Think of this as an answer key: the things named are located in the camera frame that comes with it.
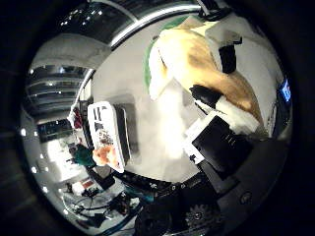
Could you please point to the corn cob plush toy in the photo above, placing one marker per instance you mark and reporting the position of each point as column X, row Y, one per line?
column 183, row 55

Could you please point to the orange shrimp plush toy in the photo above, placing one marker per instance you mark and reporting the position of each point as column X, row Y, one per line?
column 103, row 154

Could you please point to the white plastic basket container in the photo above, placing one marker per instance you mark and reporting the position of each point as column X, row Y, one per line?
column 108, row 123

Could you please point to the computer monitor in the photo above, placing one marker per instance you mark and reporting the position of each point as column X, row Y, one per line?
column 285, row 91

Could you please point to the teal fabric object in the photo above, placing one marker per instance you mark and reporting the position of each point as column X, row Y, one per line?
column 83, row 155

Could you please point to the small red object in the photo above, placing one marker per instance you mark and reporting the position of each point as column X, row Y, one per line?
column 77, row 119

